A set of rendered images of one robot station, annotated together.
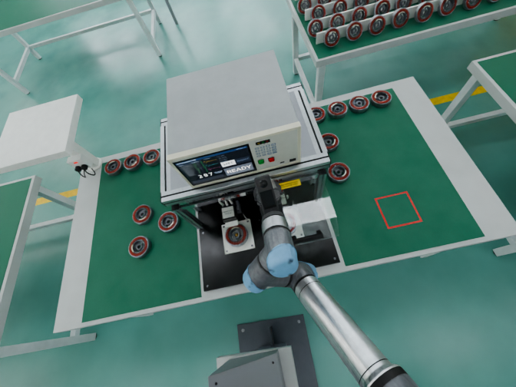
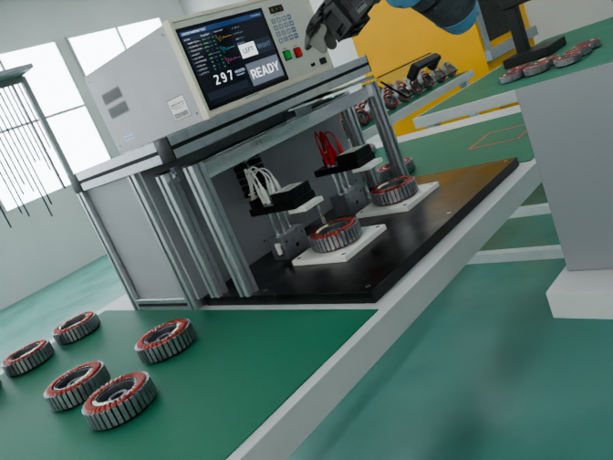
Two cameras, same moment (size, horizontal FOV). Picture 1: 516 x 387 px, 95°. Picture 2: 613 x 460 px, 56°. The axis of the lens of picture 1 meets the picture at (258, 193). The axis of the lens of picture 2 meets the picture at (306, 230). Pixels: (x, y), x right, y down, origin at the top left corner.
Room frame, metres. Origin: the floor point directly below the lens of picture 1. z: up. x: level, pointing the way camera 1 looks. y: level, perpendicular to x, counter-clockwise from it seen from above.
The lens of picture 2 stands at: (-0.31, 1.12, 1.12)
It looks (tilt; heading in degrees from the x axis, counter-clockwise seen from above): 14 degrees down; 308
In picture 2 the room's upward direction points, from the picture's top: 22 degrees counter-clockwise
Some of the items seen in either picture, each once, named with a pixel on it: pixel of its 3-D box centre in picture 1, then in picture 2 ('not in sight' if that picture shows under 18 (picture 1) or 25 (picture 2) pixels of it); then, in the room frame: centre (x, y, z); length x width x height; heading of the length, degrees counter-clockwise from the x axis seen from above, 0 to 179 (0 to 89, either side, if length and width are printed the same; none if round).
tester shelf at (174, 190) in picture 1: (236, 140); (227, 120); (0.67, 0.00, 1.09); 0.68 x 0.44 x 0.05; 82
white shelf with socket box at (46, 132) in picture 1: (76, 157); not in sight; (1.06, 0.86, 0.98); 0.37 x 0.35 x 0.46; 82
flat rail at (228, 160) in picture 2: (248, 191); (297, 126); (0.46, 0.04, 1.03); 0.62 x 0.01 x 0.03; 82
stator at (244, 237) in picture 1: (236, 235); (335, 234); (0.37, 0.17, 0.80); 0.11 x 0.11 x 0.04
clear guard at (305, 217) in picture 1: (296, 200); (371, 89); (0.34, -0.13, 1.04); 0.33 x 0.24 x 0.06; 172
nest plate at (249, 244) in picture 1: (237, 236); (338, 245); (0.37, 0.17, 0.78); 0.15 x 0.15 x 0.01; 82
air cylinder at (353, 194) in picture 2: not in sight; (348, 200); (0.48, -0.09, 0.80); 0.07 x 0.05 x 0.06; 82
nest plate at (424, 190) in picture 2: not in sight; (397, 200); (0.34, -0.07, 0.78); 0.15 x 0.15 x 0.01; 82
